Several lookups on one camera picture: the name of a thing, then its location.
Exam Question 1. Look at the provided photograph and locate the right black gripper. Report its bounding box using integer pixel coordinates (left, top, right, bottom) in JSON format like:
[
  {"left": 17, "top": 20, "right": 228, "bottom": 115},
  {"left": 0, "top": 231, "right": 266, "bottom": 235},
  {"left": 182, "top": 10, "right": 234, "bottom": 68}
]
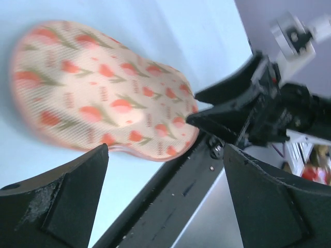
[{"left": 186, "top": 51, "right": 330, "bottom": 146}]

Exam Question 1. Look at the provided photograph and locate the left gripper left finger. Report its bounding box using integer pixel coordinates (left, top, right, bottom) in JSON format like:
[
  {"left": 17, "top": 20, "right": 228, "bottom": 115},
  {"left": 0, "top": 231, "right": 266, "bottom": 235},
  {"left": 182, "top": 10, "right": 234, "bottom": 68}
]
[{"left": 1, "top": 144, "right": 109, "bottom": 247}]

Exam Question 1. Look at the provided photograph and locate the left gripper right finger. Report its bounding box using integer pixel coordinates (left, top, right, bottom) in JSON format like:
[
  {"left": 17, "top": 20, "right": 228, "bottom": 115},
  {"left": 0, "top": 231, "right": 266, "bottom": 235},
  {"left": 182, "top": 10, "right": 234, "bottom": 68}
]
[{"left": 223, "top": 144, "right": 330, "bottom": 248}]

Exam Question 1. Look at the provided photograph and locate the floral mesh laundry bag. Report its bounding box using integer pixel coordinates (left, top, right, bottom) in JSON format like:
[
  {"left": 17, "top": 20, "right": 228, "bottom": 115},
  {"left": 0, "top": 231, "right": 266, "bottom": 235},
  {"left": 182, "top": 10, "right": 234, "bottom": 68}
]
[{"left": 10, "top": 20, "right": 199, "bottom": 162}]

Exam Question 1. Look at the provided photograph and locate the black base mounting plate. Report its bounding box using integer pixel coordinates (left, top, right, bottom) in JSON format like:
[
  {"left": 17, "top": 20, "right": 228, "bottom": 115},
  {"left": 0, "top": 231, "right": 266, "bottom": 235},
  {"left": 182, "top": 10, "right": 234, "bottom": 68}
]
[{"left": 94, "top": 132, "right": 224, "bottom": 247}]

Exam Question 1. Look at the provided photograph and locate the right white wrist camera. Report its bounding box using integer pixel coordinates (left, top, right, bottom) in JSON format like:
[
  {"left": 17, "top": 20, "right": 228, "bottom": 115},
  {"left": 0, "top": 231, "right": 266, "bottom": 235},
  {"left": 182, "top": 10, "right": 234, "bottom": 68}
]
[{"left": 270, "top": 12, "right": 330, "bottom": 83}]

